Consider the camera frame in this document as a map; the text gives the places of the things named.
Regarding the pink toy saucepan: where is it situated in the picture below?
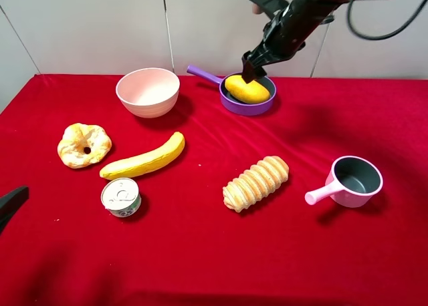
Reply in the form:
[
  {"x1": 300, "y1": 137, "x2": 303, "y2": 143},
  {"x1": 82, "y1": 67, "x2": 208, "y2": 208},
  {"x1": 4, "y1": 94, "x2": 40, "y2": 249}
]
[{"x1": 304, "y1": 156, "x2": 383, "y2": 208}]

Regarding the purple toy frying pan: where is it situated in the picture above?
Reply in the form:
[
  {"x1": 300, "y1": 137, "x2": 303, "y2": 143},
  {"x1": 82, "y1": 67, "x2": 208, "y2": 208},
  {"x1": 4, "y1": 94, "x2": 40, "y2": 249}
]
[{"x1": 186, "y1": 64, "x2": 278, "y2": 117}]

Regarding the yellow toy banana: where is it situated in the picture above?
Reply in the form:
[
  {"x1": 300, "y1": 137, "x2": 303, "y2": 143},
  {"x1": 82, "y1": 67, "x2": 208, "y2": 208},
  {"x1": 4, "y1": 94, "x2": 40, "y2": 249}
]
[{"x1": 99, "y1": 132, "x2": 185, "y2": 180}]

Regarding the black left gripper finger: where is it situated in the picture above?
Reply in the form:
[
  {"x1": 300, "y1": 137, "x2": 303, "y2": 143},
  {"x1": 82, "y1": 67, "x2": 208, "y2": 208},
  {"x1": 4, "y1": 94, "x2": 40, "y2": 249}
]
[{"x1": 0, "y1": 186, "x2": 29, "y2": 233}]

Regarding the red table cloth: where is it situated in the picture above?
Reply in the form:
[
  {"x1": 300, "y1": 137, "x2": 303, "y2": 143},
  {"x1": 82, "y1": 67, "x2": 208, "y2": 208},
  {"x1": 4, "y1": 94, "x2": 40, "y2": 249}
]
[{"x1": 1, "y1": 75, "x2": 427, "y2": 305}]

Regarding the small tin can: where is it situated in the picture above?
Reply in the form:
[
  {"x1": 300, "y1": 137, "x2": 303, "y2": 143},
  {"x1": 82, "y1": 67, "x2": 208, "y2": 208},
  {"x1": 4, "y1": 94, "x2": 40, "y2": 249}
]
[{"x1": 100, "y1": 178, "x2": 141, "y2": 218}]

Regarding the pink bowl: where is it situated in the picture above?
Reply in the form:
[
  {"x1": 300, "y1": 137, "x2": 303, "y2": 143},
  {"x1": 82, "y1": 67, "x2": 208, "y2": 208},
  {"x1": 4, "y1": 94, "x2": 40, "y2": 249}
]
[{"x1": 116, "y1": 67, "x2": 180, "y2": 118}]

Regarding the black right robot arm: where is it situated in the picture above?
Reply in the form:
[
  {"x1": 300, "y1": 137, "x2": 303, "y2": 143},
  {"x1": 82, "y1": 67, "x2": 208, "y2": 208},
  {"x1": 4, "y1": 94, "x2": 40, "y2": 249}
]
[{"x1": 241, "y1": 0, "x2": 427, "y2": 83}]

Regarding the toy ring bread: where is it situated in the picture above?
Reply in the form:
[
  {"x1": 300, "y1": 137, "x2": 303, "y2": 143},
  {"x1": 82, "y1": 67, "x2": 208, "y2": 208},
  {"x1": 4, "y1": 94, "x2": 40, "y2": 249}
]
[{"x1": 57, "y1": 123, "x2": 112, "y2": 169}]

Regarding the yellow toy mango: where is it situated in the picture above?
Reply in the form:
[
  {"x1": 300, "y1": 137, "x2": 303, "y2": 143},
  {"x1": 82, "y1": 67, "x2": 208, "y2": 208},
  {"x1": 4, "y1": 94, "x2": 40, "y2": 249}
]
[{"x1": 224, "y1": 75, "x2": 270, "y2": 104}]

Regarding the striped toy bread loaf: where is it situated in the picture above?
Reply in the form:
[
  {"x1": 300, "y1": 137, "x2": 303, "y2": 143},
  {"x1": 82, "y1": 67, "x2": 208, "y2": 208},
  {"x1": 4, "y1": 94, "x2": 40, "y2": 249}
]
[{"x1": 223, "y1": 156, "x2": 290, "y2": 212}]

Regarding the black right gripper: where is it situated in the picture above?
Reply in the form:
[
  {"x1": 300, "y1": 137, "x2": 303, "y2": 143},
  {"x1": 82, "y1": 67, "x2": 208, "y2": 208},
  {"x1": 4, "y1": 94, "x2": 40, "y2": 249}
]
[{"x1": 241, "y1": 0, "x2": 336, "y2": 84}]

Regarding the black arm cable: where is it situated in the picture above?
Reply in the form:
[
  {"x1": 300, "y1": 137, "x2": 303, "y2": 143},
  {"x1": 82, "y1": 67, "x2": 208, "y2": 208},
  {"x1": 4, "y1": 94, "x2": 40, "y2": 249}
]
[{"x1": 346, "y1": 0, "x2": 428, "y2": 41}]

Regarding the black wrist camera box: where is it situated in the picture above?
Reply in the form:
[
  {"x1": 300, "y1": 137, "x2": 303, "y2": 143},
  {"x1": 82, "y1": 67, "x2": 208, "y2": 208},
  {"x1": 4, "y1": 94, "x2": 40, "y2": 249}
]
[{"x1": 250, "y1": 0, "x2": 289, "y2": 19}]

